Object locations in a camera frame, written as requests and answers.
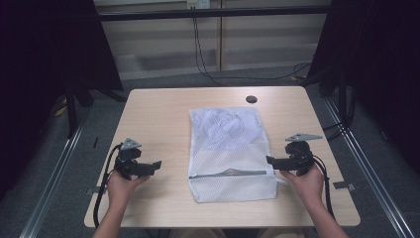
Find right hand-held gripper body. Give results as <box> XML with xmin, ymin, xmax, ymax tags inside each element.
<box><xmin>283</xmin><ymin>133</ymin><xmax>324</xmax><ymax>178</ymax></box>

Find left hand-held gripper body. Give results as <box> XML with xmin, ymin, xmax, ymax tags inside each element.
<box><xmin>113</xmin><ymin>137</ymin><xmax>149</xmax><ymax>181</ymax></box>

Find white mesh laundry bag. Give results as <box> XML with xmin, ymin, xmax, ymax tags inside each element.
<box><xmin>187</xmin><ymin>106</ymin><xmax>279</xmax><ymax>204</ymax></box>

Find person's left hand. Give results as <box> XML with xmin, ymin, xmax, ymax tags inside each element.
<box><xmin>106</xmin><ymin>170</ymin><xmax>152</xmax><ymax>208</ymax></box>

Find person's right hand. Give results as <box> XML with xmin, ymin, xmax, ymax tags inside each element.
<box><xmin>280</xmin><ymin>163</ymin><xmax>326</xmax><ymax>206</ymax></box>

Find grey tape strip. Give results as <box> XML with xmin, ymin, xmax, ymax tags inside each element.
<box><xmin>84</xmin><ymin>185</ymin><xmax>107</xmax><ymax>196</ymax></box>
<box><xmin>332</xmin><ymin>180</ymin><xmax>358</xmax><ymax>192</ymax></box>

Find white cloth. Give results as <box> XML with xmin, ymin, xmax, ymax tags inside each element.
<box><xmin>194</xmin><ymin>108</ymin><xmax>263</xmax><ymax>151</ymax></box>

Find black metal stand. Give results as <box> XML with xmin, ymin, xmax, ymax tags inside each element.
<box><xmin>63</xmin><ymin>78</ymin><xmax>97</xmax><ymax>140</ymax></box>

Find person's lap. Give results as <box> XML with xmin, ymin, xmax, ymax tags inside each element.
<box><xmin>167</xmin><ymin>227</ymin><xmax>308</xmax><ymax>238</ymax></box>

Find yellow floor item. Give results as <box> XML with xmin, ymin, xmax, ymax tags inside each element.
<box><xmin>53</xmin><ymin>104</ymin><xmax>69</xmax><ymax>118</ymax></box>

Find black curtain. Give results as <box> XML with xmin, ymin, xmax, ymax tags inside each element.
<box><xmin>306</xmin><ymin>0</ymin><xmax>420</xmax><ymax>175</ymax></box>
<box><xmin>0</xmin><ymin>0</ymin><xmax>125</xmax><ymax>201</ymax></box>

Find black horizontal bar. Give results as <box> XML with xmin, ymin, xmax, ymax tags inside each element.
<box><xmin>98</xmin><ymin>5</ymin><xmax>332</xmax><ymax>23</ymax></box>

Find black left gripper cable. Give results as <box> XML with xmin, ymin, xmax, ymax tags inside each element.
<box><xmin>92</xmin><ymin>143</ymin><xmax>124</xmax><ymax>230</ymax></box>

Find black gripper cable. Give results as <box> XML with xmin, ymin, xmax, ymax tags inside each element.
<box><xmin>92</xmin><ymin>143</ymin><xmax>124</xmax><ymax>230</ymax></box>
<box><xmin>311</xmin><ymin>154</ymin><xmax>336</xmax><ymax>222</ymax></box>

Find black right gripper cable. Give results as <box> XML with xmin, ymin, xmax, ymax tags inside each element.
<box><xmin>311</xmin><ymin>154</ymin><xmax>336</xmax><ymax>222</ymax></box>

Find black floor cables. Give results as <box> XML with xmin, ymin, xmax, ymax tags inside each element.
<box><xmin>321</xmin><ymin>88</ymin><xmax>359</xmax><ymax>143</ymax></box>

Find metal floor rail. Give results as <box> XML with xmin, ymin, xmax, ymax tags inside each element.
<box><xmin>19</xmin><ymin>120</ymin><xmax>86</xmax><ymax>238</ymax></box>
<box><xmin>322</xmin><ymin>98</ymin><xmax>418</xmax><ymax>238</ymax></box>

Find black wall cable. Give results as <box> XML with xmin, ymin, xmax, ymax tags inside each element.
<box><xmin>191</xmin><ymin>17</ymin><xmax>313</xmax><ymax>87</ymax></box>

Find white wall socket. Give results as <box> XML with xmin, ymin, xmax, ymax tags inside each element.
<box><xmin>185</xmin><ymin>0</ymin><xmax>212</xmax><ymax>10</ymax></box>

